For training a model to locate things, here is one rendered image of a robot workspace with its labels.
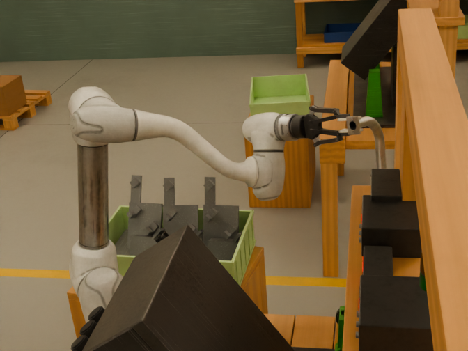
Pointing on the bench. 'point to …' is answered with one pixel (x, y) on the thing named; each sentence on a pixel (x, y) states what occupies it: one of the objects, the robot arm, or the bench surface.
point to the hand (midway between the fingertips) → (350, 124)
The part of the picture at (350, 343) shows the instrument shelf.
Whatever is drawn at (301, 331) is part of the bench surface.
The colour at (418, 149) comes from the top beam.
